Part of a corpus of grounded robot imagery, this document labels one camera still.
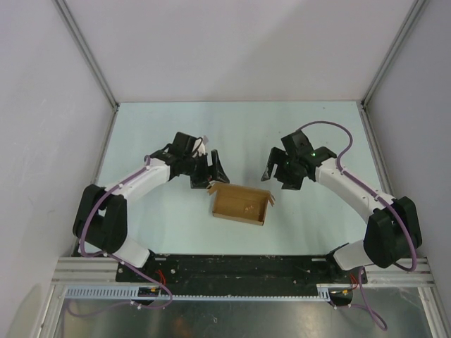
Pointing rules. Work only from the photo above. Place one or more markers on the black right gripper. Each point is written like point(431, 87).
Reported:
point(277, 156)

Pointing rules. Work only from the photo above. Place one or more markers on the right aluminium corner post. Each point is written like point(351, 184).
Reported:
point(406, 28)

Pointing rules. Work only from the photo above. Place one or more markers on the brown cardboard box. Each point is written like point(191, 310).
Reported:
point(230, 201)

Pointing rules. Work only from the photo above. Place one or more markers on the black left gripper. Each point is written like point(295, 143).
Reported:
point(201, 181)

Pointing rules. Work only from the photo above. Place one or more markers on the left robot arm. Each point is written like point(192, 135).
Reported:
point(101, 223)

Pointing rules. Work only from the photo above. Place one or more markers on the aluminium corner post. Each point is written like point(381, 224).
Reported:
point(406, 28)
point(80, 41)

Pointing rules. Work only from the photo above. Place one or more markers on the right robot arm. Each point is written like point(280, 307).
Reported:
point(392, 224)

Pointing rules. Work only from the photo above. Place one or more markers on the left aluminium corner post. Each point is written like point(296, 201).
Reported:
point(80, 41)

